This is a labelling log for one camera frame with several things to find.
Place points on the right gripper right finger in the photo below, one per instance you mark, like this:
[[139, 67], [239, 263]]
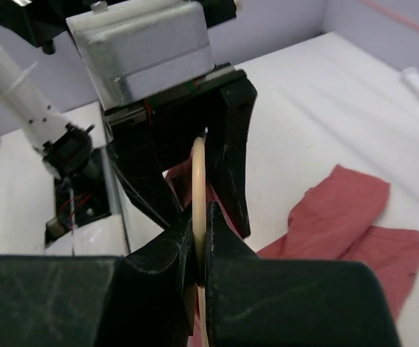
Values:
[[252, 301]]

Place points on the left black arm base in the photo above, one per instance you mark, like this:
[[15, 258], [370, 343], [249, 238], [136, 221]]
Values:
[[79, 202]]

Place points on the red t shirt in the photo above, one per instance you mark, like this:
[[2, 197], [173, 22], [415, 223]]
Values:
[[335, 221]]

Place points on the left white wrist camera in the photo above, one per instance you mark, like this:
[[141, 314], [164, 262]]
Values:
[[135, 49]]

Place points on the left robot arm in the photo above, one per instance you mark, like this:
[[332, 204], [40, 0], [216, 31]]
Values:
[[38, 22]]

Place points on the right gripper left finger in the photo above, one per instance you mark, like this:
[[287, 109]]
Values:
[[144, 299]]

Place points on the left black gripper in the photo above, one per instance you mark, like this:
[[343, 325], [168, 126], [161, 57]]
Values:
[[222, 103]]

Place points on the pink wire hanger far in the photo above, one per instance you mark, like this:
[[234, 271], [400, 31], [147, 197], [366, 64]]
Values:
[[406, 22]]

